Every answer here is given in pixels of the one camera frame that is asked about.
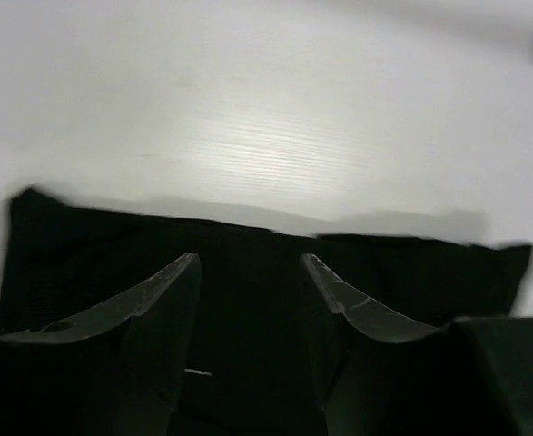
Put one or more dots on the black trousers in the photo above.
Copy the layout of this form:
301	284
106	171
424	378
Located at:
247	351

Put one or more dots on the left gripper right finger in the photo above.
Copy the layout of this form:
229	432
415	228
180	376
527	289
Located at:
376	371

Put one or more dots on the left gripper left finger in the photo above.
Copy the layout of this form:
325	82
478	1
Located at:
114	369

